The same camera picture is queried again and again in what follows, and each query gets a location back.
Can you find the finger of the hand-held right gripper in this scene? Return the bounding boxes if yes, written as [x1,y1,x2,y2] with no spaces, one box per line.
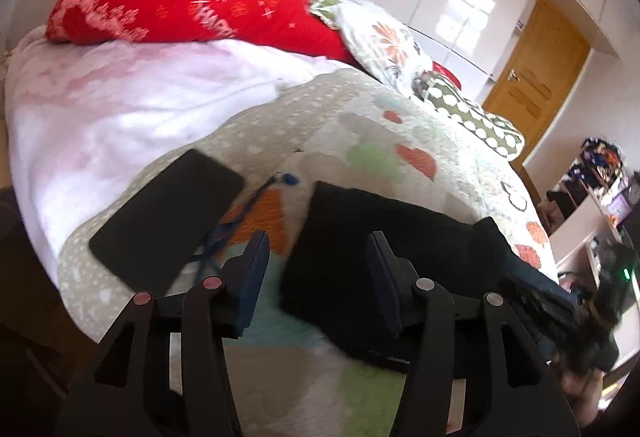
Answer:
[500,262,583,320]

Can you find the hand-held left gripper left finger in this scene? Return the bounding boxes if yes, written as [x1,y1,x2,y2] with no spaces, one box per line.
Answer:
[52,229,271,437]

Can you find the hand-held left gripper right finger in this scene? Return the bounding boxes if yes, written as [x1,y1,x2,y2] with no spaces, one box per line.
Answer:
[366,231,581,437]

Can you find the black pants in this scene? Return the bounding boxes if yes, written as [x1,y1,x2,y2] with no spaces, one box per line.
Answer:
[279,181,521,373]

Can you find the person's right forearm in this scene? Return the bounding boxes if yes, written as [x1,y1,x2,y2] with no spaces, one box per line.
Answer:
[559,362,617,425]

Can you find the black tablet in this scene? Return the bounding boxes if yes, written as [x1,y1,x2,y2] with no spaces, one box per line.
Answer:
[88,149,246,294]

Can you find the cluttered desk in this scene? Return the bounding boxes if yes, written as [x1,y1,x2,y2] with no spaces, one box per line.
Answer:
[544,136,640,298]

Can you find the patterned patchwork quilt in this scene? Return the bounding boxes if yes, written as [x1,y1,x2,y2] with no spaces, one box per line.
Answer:
[56,67,560,437]

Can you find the green polka dot pillow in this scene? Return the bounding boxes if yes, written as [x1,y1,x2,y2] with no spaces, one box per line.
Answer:
[413,71,526,162]

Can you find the white fleece blanket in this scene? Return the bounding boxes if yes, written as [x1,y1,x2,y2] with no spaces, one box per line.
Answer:
[4,26,346,268]

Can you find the wooden door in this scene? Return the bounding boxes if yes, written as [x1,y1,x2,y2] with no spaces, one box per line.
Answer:
[481,0,592,168]

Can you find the floral pillow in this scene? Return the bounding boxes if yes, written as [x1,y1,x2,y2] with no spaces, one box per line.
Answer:
[309,0,437,98]

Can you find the red patterned pillow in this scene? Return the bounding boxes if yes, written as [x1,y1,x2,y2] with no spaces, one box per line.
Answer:
[45,0,357,64]

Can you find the blue lanyard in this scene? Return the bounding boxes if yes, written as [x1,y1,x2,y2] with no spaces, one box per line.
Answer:
[191,172,301,279]

